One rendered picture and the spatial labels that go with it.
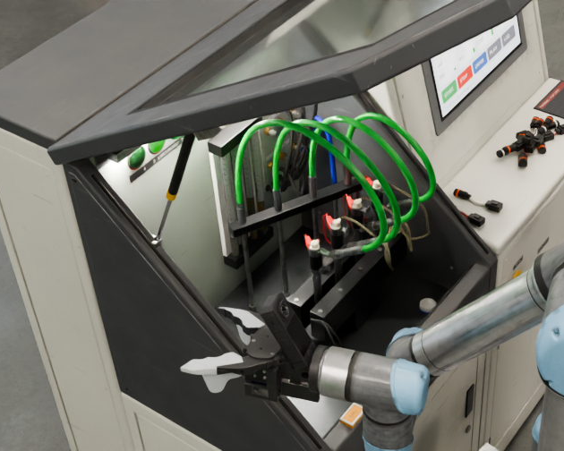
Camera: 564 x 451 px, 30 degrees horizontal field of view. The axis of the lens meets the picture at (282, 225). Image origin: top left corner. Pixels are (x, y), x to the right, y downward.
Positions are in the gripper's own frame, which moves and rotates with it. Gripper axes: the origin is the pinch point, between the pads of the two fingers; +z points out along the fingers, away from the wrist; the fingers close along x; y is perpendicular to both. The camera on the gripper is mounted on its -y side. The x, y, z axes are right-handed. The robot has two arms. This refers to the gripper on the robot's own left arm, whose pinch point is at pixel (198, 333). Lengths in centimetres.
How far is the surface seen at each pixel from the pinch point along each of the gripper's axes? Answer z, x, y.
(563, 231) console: -46, 128, 54
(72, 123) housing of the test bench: 42, 40, -10
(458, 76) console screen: -17, 120, 9
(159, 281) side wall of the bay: 22.2, 30.9, 16.6
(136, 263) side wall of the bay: 27.6, 32.4, 14.5
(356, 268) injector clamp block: -5, 75, 38
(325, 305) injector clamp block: -1, 62, 40
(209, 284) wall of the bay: 30, 69, 45
